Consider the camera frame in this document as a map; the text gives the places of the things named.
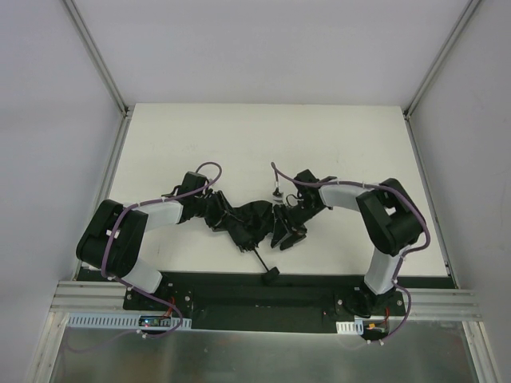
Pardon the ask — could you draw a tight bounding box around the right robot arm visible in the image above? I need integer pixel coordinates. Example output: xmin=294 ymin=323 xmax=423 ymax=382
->
xmin=271 ymin=164 xmax=430 ymax=296

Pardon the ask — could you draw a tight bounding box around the aluminium cross rail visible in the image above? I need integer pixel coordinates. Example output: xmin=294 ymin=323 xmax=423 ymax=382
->
xmin=50 ymin=281 xmax=483 ymax=322

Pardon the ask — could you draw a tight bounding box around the white cable duct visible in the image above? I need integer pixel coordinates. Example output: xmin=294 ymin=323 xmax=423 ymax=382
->
xmin=335 ymin=320 xmax=364 ymax=336
xmin=67 ymin=313 xmax=192 ymax=331

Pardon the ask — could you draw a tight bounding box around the purple cable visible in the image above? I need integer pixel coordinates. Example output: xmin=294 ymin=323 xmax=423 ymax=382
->
xmin=270 ymin=160 xmax=432 ymax=288
xmin=99 ymin=160 xmax=224 ymax=296

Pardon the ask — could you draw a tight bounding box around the left white cable duct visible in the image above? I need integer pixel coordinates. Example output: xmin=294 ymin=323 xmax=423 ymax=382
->
xmin=67 ymin=313 xmax=192 ymax=331

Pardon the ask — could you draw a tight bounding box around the right white cable duct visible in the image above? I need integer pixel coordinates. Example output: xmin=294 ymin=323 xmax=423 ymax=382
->
xmin=335 ymin=320 xmax=364 ymax=336

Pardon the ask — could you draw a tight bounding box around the aluminium frame post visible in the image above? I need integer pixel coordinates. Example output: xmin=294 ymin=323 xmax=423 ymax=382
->
xmin=60 ymin=0 xmax=129 ymax=116
xmin=403 ymin=0 xmax=484 ymax=120

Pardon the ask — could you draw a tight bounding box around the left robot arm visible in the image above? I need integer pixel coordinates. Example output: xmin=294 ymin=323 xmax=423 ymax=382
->
xmin=76 ymin=172 xmax=215 ymax=296

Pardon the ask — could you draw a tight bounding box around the black folding umbrella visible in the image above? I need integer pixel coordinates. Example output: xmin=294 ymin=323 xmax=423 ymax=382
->
xmin=204 ymin=191 xmax=280 ymax=285

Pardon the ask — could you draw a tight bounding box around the right aluminium frame post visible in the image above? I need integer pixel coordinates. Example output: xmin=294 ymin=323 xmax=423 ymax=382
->
xmin=403 ymin=0 xmax=484 ymax=120

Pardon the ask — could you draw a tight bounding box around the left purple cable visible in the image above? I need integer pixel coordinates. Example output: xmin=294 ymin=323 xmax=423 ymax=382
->
xmin=99 ymin=160 xmax=224 ymax=296

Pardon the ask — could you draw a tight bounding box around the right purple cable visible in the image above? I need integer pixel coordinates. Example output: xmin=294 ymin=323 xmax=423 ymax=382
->
xmin=270 ymin=160 xmax=432 ymax=288

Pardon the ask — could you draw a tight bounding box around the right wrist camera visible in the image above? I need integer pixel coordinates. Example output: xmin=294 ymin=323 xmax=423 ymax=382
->
xmin=272 ymin=188 xmax=283 ymax=203

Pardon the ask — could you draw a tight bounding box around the left aluminium frame post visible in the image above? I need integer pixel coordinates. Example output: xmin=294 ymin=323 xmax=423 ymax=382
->
xmin=60 ymin=0 xmax=129 ymax=116

